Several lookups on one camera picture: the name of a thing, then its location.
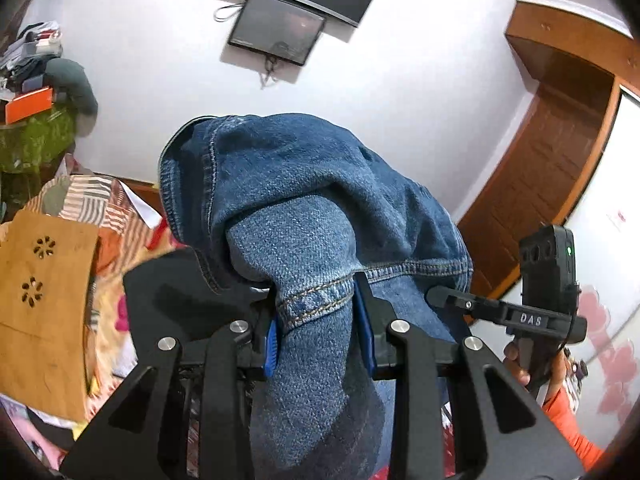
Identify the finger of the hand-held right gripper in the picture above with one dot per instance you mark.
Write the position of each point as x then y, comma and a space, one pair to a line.
465, 302

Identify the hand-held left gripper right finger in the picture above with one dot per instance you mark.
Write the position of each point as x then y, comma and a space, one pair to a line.
362, 340

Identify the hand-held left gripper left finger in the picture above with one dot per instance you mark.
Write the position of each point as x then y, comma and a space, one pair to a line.
271, 350

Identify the blue denim jeans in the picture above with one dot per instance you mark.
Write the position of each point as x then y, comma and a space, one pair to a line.
310, 220

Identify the pile of folded clothes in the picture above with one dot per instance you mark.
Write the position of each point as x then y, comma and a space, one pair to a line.
30, 50

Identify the person's right hand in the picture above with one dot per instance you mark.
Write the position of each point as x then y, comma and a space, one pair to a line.
517, 365

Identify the white sliding door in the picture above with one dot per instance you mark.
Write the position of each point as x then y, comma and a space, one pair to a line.
610, 270

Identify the black cloth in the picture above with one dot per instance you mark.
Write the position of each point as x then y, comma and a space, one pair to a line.
170, 290

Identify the brown wooden door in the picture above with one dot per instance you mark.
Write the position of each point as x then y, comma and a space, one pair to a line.
545, 160

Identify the patchwork printed bedcover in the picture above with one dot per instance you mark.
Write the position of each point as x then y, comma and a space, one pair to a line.
110, 210

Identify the green printed table cover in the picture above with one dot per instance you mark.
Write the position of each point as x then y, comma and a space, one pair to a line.
32, 140

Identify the orange box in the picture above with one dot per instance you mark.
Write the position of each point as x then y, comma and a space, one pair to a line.
29, 106

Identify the black wall monitor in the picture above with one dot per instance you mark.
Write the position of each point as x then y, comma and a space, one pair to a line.
277, 27

